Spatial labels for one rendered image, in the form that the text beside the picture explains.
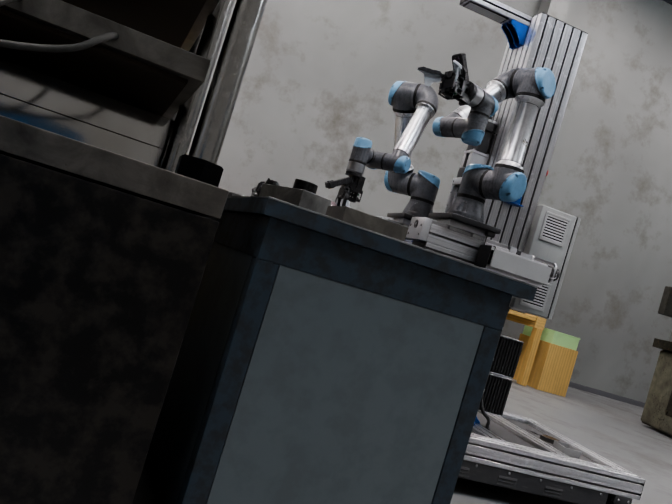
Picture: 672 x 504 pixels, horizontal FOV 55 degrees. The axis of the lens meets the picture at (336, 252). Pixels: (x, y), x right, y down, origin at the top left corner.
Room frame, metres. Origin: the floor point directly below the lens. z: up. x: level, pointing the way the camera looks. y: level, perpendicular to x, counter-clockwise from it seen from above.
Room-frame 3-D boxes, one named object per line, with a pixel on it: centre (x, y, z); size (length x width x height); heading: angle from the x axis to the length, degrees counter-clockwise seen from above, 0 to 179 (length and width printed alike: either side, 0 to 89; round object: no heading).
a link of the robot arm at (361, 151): (2.76, 0.02, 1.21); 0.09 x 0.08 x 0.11; 151
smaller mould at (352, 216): (1.88, -0.06, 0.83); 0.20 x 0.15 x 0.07; 110
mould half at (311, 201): (2.32, 0.04, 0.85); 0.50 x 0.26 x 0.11; 128
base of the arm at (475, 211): (2.64, -0.46, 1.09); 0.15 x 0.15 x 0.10
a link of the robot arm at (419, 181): (3.12, -0.32, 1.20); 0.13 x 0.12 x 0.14; 61
